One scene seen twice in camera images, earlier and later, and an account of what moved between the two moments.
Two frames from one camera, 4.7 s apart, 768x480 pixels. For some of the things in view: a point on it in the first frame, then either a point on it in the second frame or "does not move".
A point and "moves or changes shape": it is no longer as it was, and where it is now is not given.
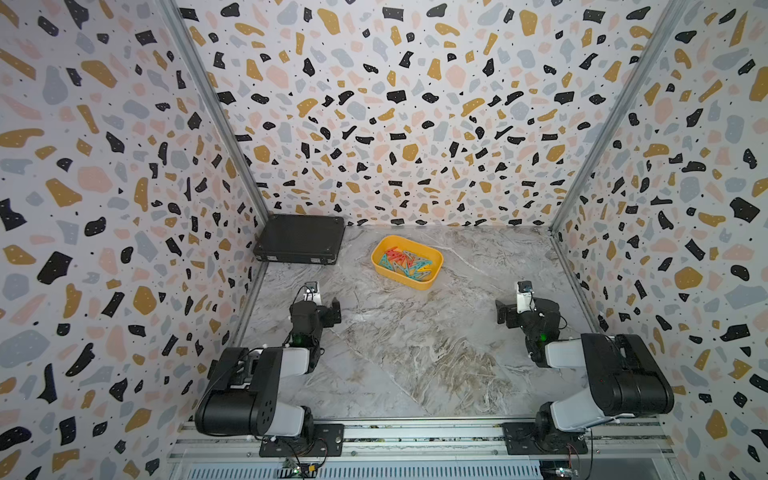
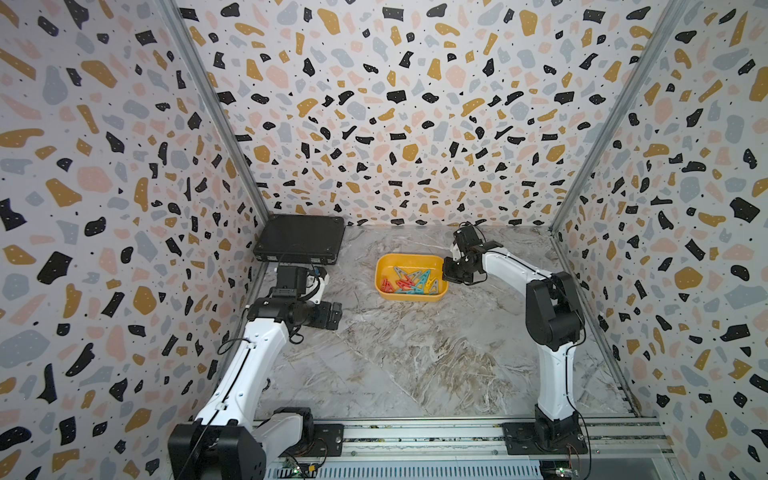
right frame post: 670,15 does not move
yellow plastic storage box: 407,261 moves or changes shape
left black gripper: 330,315 does not move
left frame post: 218,105 does not move
